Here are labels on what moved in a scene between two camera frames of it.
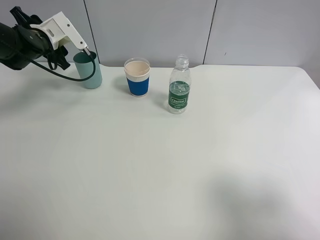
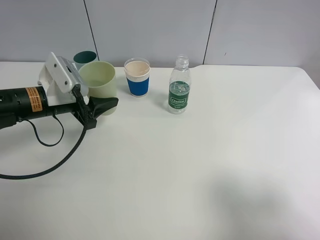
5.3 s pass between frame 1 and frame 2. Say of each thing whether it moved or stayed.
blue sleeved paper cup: stayed
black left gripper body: moved
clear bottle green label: stayed
